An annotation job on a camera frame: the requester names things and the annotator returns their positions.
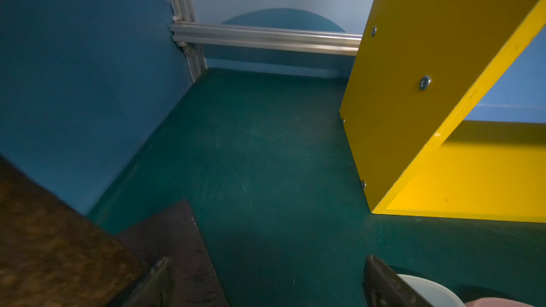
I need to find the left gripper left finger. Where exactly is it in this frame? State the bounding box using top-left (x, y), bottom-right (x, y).
top-left (108, 257), bottom-right (174, 306)

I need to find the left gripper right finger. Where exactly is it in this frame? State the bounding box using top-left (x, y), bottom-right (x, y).
top-left (363, 254), bottom-right (432, 307)

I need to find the white pencil case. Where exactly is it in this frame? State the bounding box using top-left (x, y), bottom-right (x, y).
top-left (398, 274), bottom-right (465, 307)

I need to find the pink pencil case top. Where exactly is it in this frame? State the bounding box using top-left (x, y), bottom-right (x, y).
top-left (464, 297), bottom-right (533, 307)

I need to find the yellow wooden shelf unit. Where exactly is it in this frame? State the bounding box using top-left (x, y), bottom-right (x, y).
top-left (339, 0), bottom-right (545, 223)

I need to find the pink cherry blossom tree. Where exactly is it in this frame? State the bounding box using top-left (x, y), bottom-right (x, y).
top-left (1, 159), bottom-right (147, 306)

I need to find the rear aluminium frame bar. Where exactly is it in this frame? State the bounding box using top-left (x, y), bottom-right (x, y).
top-left (169, 22), bottom-right (362, 56)

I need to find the left aluminium frame post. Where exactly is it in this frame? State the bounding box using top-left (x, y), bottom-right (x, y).
top-left (170, 0), bottom-right (208, 83)

